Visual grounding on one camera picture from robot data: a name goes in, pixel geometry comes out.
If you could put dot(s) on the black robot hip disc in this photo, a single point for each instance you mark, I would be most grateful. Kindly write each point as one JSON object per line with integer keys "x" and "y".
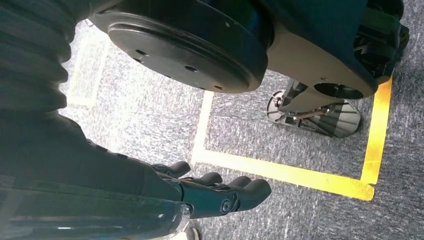
{"x": 185, "y": 43}

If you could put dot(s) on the black robot foot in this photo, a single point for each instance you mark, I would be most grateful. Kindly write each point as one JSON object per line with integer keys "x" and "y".
{"x": 338, "y": 121}

